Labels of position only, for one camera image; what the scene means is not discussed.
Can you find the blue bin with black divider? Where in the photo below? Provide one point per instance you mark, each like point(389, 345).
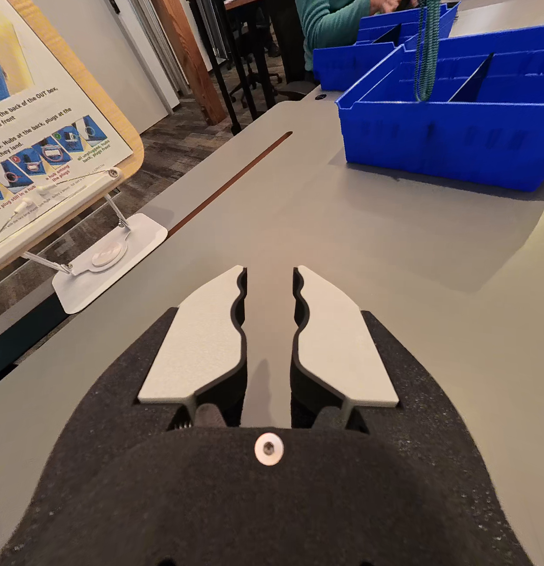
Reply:
point(431, 146)
point(338, 66)

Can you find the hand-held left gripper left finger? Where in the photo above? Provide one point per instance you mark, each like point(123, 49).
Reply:
point(197, 349)

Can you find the dark furniture legs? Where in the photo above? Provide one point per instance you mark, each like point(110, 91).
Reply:
point(235, 126)

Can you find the printed instruction sheet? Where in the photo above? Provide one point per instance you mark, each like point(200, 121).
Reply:
point(55, 110)

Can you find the wooden document stand white base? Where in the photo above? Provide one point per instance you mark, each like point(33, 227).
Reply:
point(139, 238)

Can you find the wooden post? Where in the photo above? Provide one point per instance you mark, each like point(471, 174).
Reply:
point(188, 57)

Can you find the black office chair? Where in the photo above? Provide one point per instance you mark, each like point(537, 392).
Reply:
point(254, 82)

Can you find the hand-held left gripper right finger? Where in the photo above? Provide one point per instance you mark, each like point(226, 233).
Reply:
point(342, 353)

